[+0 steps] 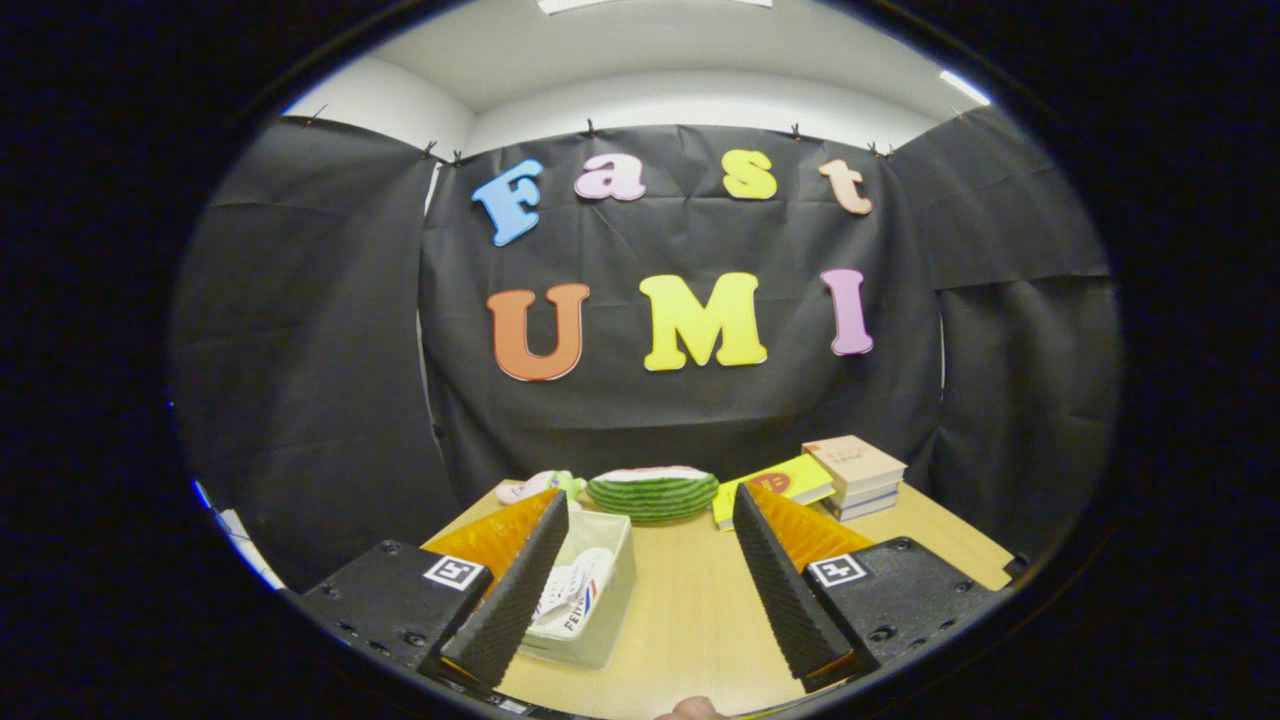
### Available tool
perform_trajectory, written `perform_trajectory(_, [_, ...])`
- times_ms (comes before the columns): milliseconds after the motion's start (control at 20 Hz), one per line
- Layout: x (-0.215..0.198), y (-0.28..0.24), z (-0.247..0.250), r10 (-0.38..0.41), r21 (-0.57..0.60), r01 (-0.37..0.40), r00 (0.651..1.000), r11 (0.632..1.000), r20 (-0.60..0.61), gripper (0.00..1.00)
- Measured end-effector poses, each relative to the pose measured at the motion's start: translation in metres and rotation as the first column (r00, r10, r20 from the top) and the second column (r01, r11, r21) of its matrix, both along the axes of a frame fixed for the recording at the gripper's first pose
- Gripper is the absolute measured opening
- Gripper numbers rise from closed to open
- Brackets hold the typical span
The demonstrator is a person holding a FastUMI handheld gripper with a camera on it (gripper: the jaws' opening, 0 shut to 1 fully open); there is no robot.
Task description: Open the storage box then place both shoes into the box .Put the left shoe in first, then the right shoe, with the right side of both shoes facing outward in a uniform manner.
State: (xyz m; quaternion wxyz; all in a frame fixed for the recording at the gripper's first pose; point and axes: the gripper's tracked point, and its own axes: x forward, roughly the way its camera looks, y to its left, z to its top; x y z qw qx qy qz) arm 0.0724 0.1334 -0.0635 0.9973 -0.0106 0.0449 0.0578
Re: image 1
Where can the row of black cloth clips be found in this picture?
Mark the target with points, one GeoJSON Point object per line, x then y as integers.
{"type": "Point", "coordinates": [590, 128]}

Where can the pale green fabric storage box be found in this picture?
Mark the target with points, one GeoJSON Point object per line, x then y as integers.
{"type": "Point", "coordinates": [605, 635]}

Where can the pink and green plush toy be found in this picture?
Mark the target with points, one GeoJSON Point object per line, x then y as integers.
{"type": "Point", "coordinates": [535, 487]}

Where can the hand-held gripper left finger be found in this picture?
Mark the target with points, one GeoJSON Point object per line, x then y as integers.
{"type": "Point", "coordinates": [520, 600]}

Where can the watermelon slice plush toy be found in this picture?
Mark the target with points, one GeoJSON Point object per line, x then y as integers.
{"type": "Point", "coordinates": [650, 495]}

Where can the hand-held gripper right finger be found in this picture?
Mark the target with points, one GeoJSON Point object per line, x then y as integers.
{"type": "Point", "coordinates": [780, 600]}

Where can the blue-grey book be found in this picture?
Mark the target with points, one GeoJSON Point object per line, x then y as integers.
{"type": "Point", "coordinates": [865, 509]}

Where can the white book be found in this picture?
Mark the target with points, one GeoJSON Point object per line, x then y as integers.
{"type": "Point", "coordinates": [870, 495]}

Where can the long ceiling light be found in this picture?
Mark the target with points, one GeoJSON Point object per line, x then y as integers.
{"type": "Point", "coordinates": [650, 3]}

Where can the beige book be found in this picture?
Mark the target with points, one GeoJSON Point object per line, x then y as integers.
{"type": "Point", "coordinates": [855, 460]}

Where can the yellow book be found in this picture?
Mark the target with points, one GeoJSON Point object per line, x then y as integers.
{"type": "Point", "coordinates": [790, 478]}

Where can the small ceiling light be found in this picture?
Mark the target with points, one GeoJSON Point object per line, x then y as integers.
{"type": "Point", "coordinates": [965, 88]}

